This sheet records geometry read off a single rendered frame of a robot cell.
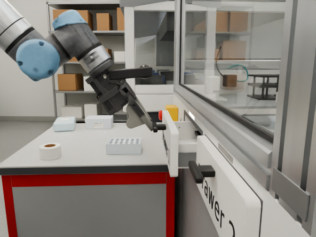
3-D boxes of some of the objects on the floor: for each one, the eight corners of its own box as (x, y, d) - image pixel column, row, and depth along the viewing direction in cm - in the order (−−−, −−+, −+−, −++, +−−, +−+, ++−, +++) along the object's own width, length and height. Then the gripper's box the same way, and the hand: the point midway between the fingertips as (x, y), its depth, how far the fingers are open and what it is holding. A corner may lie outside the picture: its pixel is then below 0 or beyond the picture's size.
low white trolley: (19, 361, 101) (-6, 166, 86) (66, 248, 162) (56, 123, 146) (176, 352, 104) (178, 163, 89) (163, 245, 165) (164, 122, 149)
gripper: (89, 77, 77) (133, 137, 81) (80, 80, 67) (132, 148, 71) (114, 59, 77) (157, 120, 81) (109, 59, 66) (159, 129, 70)
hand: (151, 123), depth 75 cm, fingers closed on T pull, 3 cm apart
